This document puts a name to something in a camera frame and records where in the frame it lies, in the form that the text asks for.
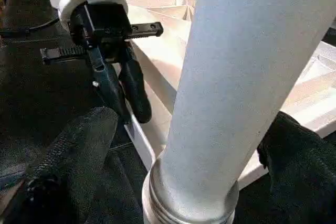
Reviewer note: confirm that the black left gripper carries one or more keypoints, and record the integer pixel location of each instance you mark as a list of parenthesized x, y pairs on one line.
[(105, 27)]

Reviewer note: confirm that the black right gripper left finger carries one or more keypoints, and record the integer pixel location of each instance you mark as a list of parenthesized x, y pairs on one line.
[(63, 171)]

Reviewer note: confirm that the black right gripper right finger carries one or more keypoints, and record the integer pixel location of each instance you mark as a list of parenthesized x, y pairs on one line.
[(302, 171)]

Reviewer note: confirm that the white plastic table top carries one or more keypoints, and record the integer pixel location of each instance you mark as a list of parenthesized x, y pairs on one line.
[(157, 61)]

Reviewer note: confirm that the white plastic table leg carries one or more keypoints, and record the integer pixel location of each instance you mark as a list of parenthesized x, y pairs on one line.
[(241, 87)]

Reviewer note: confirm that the black work mat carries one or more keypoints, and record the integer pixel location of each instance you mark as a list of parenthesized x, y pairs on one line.
[(42, 87)]

